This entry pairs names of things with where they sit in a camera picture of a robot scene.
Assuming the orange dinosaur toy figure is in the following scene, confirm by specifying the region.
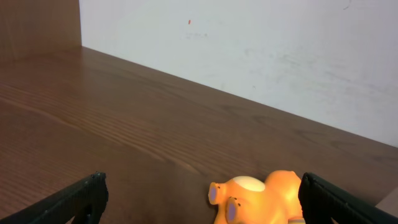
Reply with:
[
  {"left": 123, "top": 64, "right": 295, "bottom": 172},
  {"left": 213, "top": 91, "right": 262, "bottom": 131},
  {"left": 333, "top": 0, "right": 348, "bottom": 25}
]
[{"left": 208, "top": 170, "right": 305, "bottom": 224}]

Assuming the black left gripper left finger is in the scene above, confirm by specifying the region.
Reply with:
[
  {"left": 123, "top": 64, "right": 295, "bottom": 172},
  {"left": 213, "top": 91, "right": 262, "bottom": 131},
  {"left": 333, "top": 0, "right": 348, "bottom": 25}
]
[{"left": 1, "top": 172, "right": 109, "bottom": 224}]

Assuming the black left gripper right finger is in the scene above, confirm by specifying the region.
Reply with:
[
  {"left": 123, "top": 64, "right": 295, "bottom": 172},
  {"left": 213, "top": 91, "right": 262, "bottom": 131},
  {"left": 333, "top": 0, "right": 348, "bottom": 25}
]
[{"left": 298, "top": 172, "right": 397, "bottom": 224}]

